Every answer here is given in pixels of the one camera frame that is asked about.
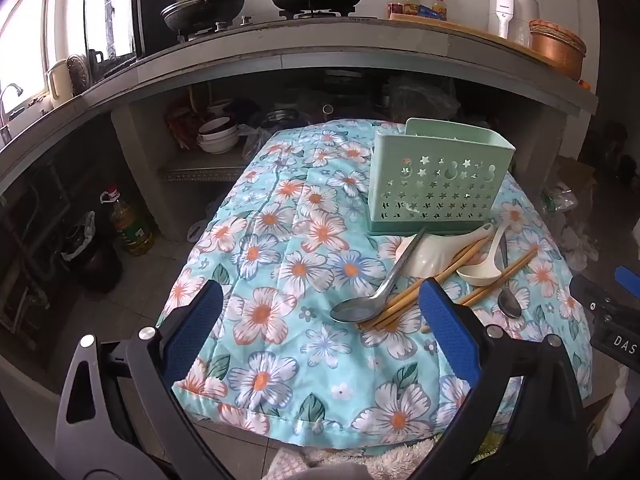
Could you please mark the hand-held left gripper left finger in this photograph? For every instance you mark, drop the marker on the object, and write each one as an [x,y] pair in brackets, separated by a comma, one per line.
[192,327]

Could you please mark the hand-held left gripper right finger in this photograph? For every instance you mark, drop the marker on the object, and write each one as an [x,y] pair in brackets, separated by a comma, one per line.
[447,330]

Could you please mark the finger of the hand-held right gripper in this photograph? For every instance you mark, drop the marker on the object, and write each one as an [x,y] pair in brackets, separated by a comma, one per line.
[629,276]
[592,297]

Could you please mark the bundle of bamboo chopsticks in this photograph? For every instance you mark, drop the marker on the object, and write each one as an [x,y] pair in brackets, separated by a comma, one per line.
[400,305]

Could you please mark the small metal spoon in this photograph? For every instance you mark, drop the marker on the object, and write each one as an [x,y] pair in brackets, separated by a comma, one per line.
[509,305]

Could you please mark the white plastic rice paddle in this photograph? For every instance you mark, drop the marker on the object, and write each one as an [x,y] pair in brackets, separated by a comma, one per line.
[425,257]

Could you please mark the large metal spoon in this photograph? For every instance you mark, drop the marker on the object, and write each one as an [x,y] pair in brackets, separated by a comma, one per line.
[360,310]

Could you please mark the green perforated utensil holder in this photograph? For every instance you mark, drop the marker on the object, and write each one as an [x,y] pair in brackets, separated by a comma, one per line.
[440,180]

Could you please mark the person's right hand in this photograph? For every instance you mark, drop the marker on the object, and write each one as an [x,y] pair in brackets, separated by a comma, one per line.
[625,410]

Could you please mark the crumpled white plastic bag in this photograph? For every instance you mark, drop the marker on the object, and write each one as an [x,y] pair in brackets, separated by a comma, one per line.
[575,240]

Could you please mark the floral light blue blanket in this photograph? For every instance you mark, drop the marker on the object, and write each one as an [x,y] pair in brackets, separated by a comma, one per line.
[280,260]

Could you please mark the black bucket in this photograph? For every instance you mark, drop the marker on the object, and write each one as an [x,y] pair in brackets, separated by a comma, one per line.
[97,265]

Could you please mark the cardboard box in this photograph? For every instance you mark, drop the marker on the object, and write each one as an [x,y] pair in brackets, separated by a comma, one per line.
[575,175]

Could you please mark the cooking oil bottle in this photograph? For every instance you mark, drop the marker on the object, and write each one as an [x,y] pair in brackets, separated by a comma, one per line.
[131,230]

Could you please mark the green fuzzy blanket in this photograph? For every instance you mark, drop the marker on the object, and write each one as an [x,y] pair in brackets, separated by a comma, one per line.
[487,447]

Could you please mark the stack of white bowls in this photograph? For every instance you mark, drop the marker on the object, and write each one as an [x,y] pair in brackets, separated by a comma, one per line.
[217,135]

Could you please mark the small orange object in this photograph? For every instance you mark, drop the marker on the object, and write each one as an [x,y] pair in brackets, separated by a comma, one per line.
[585,84]

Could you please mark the clear plastic bag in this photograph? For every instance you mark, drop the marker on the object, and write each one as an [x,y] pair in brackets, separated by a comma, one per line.
[420,97]

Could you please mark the copper pot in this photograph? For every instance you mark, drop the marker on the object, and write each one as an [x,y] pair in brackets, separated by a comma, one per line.
[557,52]

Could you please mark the cream mug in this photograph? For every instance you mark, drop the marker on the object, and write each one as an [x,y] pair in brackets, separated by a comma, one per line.
[60,85]

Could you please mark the metal strainer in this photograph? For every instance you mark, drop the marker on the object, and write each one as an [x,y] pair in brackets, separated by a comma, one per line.
[79,72]

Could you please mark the white kitchen appliance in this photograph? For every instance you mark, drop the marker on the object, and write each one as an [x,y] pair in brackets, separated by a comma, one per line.
[515,10]

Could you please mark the metal faucet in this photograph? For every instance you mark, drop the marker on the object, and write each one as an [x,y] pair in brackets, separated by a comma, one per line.
[10,95]

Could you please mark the grey concrete kitchen counter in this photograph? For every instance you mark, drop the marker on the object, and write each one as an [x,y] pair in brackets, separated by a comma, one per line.
[300,40]

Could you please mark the gas stove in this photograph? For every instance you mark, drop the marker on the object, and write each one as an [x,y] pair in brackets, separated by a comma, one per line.
[280,22]

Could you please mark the black wok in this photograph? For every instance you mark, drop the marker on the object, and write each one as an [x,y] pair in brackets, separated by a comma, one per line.
[200,10]

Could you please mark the blue packet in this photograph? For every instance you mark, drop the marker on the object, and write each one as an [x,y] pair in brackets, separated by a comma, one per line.
[427,11]

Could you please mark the red-capped sauce bottle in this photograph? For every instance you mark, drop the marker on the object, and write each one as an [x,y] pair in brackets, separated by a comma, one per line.
[439,7]

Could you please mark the yellow-capped sauce bottle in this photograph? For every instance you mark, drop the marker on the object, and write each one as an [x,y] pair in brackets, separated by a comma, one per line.
[411,5]

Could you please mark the bright window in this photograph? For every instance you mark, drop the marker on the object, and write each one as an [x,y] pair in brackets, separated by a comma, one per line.
[25,40]

